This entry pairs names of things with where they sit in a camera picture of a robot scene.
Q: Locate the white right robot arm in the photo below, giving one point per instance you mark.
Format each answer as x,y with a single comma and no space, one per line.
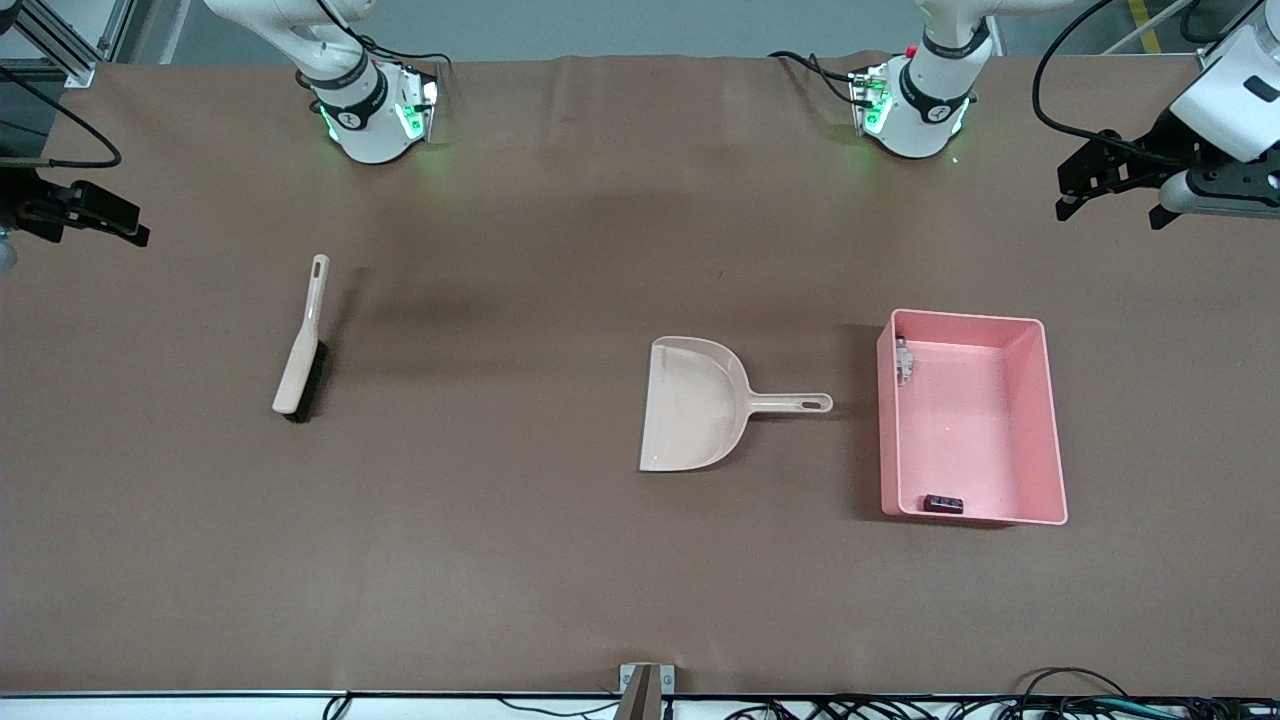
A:
365,115

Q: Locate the metal bracket with brown post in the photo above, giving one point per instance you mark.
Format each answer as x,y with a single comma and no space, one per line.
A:
646,690

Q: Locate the metal base connector plate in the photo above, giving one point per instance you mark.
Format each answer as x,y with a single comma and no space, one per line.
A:
868,100
425,100

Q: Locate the white push-button switch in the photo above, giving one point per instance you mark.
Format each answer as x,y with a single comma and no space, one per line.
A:
903,360

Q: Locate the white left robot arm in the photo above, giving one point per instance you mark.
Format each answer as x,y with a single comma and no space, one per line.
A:
925,110

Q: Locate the dark brown circuit board piece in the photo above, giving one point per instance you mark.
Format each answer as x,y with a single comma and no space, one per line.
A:
943,503

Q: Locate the pink plastic bin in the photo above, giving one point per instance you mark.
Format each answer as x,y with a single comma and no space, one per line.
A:
980,430

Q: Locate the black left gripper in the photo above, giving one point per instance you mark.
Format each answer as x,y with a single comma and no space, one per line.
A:
1168,147

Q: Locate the beige brush with black bristles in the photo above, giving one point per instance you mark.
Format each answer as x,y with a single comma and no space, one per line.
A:
297,365

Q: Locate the thin white diagonal bar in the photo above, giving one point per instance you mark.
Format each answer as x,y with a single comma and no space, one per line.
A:
1145,30

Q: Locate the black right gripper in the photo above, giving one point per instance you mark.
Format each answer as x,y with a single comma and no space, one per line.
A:
22,204

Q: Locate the beige plastic dustpan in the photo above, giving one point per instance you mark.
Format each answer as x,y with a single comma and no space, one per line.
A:
690,410

